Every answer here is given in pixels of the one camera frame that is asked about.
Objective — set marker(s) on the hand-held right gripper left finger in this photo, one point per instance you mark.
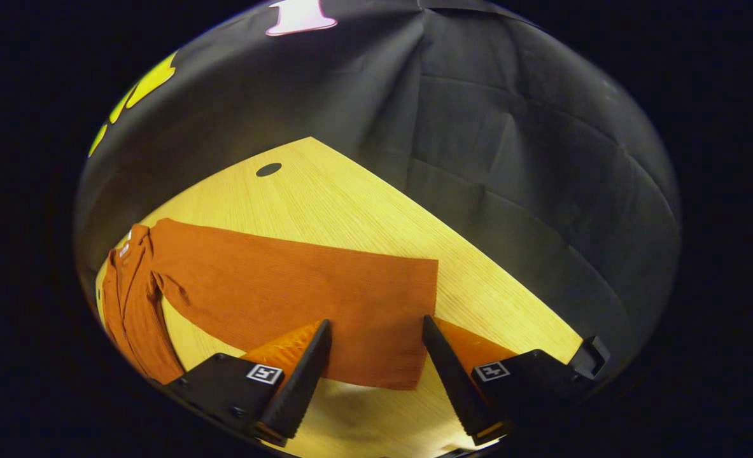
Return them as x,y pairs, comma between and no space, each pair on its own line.
300,388

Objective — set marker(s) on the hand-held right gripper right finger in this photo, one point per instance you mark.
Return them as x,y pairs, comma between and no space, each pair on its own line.
456,388

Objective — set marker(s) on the rust orange button shirt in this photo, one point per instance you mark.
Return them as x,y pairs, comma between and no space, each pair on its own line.
287,286

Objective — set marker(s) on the black backdrop cloth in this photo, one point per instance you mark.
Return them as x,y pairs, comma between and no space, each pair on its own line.
510,159

